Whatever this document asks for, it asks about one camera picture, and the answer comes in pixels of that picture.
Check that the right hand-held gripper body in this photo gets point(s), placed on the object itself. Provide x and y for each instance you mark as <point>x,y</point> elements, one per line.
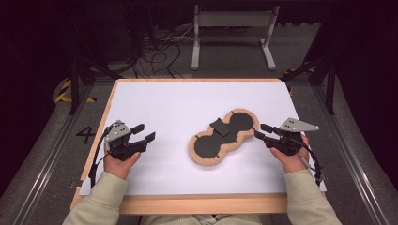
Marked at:
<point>289,137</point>

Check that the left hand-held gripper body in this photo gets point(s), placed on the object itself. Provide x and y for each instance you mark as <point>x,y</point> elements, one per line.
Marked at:
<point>118,137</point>

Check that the person's right hand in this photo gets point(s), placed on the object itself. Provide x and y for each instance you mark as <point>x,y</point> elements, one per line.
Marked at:
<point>292,162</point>

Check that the person's left hand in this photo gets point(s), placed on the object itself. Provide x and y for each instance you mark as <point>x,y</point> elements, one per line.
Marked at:
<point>120,167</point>

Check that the white table sheet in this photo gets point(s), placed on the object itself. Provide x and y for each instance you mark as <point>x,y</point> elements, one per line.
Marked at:
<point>175,106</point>

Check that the black metal stand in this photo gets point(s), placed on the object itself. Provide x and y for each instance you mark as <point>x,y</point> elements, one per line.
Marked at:
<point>74,84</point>
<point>330,84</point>

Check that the wooden table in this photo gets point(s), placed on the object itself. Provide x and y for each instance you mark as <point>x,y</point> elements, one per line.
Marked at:
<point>187,204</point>

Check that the person's legs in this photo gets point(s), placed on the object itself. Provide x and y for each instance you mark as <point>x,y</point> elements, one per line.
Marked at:
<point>200,220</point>

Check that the white metal stand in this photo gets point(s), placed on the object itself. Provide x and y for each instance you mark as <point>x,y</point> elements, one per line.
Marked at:
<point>233,19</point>

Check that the aluminium floor rail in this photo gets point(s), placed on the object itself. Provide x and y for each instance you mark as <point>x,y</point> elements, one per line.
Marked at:
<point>47,168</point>
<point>353,162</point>

